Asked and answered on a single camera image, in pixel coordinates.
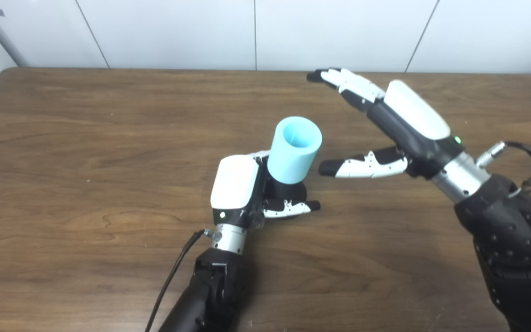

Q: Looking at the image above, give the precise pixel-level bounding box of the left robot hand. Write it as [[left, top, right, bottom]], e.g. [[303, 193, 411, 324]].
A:
[[210, 150, 321, 230]]

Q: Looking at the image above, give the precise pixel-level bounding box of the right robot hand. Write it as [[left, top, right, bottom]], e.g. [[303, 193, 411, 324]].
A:
[[306, 68, 466, 180]]

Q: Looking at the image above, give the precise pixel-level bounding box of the black nozzle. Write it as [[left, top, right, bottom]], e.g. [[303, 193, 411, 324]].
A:
[[265, 178, 308, 219]]

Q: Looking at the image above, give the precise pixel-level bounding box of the light blue plastic cup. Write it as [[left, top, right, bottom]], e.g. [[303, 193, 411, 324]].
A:
[[267, 116, 323, 185]]

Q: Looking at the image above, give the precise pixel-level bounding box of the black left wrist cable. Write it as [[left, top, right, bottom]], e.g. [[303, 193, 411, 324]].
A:
[[144, 229, 222, 332]]

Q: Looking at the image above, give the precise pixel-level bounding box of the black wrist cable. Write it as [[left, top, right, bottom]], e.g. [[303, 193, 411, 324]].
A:
[[144, 229, 222, 332], [475, 141, 531, 222]]

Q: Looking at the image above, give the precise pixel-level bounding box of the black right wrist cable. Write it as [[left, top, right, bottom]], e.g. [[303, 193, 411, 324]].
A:
[[475, 141, 531, 222]]

